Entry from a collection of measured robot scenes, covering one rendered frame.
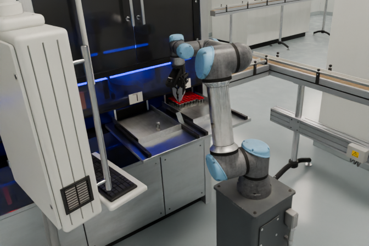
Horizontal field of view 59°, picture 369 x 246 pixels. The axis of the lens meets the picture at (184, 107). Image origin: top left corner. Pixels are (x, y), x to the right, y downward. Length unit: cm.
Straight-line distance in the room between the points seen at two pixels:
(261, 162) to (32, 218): 125
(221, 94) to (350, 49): 191
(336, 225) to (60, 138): 200
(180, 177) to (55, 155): 127
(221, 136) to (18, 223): 120
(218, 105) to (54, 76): 59
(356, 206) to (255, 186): 149
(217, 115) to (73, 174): 57
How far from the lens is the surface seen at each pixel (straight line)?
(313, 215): 266
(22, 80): 111
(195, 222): 251
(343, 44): 305
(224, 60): 123
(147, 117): 196
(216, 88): 125
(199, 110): 201
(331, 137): 258
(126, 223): 229
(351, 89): 235
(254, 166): 137
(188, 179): 239
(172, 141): 169
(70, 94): 116
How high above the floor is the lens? 173
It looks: 24 degrees down
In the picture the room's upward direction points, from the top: 3 degrees counter-clockwise
